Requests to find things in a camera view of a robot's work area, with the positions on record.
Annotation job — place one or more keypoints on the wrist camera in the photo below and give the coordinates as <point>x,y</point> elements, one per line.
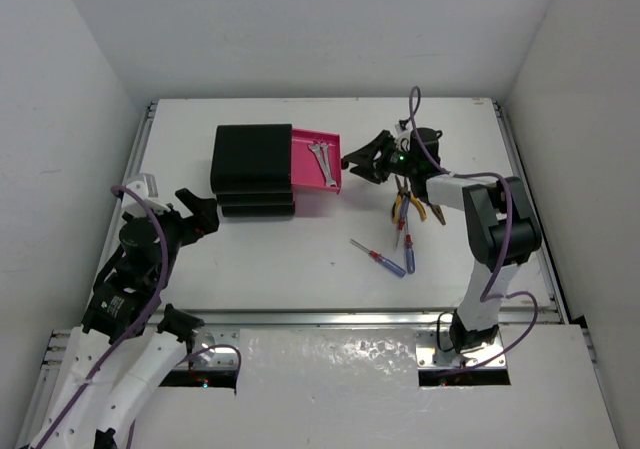
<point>145,187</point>
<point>403,132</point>

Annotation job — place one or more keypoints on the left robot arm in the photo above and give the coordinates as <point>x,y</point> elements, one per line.
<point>128,341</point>

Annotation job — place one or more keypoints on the white front cover panel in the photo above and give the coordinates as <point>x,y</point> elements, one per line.
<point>302,360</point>

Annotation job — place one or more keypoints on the large silver wrench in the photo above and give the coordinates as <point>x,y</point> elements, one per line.
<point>325,151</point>

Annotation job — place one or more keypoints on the purple screwdriver thin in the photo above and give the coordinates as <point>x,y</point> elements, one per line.
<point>399,213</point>

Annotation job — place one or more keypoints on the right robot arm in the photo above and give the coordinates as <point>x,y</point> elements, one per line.
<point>502,230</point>

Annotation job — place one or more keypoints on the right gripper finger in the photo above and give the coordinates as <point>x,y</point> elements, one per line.
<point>366,155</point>
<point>370,174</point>

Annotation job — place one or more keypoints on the pink top drawer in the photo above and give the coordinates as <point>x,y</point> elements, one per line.
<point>316,161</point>

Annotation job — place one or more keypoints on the yellow combination pliers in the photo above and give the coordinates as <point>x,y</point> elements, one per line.
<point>438,213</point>

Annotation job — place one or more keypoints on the blue screwdriver red collar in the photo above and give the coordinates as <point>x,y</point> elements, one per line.
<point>381,260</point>

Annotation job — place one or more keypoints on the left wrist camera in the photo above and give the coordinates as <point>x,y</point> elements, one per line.
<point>145,187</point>

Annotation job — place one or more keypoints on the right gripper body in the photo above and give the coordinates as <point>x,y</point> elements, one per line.
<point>401,162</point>

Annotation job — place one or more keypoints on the yellow long-nose pliers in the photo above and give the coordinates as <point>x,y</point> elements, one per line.
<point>403,186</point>

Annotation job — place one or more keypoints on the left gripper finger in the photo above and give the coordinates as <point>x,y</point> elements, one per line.
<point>205,222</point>
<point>195,204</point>

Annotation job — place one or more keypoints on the aluminium frame rail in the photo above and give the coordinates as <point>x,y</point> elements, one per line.
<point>434,347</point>

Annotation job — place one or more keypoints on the small silver wrench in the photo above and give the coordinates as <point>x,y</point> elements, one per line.
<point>316,150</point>

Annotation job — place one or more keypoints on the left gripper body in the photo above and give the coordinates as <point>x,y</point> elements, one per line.
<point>189,220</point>

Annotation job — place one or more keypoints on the black drawer cabinet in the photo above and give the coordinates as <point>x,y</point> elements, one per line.
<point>251,171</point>

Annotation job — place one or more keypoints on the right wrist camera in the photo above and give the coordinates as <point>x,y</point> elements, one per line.
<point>403,132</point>

